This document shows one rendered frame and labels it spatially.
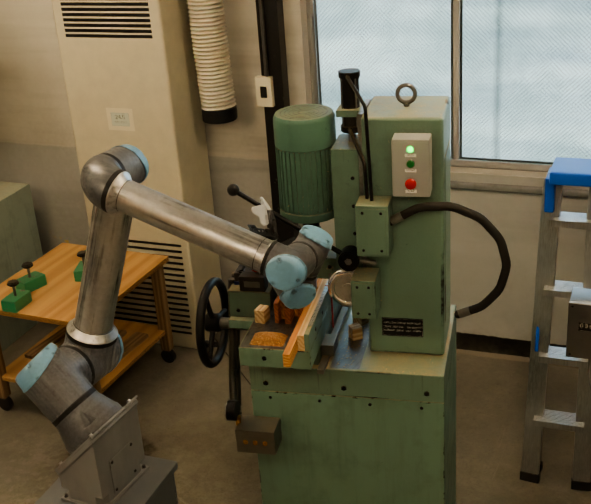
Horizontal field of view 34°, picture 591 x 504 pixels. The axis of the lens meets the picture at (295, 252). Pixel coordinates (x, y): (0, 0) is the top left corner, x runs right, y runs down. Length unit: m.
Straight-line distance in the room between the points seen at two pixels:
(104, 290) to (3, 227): 2.08
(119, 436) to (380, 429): 0.76
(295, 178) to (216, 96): 1.49
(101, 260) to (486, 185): 1.91
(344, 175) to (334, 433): 0.78
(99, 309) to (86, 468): 0.44
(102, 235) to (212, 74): 1.59
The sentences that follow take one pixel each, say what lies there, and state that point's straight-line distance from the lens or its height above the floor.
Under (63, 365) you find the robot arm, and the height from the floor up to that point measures 0.92.
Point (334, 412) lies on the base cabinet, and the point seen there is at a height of 0.65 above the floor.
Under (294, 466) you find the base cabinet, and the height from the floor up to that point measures 0.44.
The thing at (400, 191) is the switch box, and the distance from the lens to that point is 2.59.
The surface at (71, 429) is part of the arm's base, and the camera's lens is 2.74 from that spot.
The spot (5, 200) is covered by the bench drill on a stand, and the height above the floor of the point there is 0.69.
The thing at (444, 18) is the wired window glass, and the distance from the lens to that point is 4.02.
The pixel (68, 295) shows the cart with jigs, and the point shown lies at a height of 0.53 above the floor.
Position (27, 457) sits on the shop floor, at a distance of 4.10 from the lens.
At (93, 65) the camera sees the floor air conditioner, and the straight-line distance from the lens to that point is 4.28.
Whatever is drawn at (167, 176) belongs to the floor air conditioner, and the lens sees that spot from 4.27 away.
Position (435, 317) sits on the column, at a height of 0.93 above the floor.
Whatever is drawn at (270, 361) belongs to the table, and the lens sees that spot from 2.76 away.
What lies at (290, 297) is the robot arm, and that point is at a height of 1.14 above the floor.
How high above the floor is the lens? 2.27
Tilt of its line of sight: 24 degrees down
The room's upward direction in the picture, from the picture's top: 4 degrees counter-clockwise
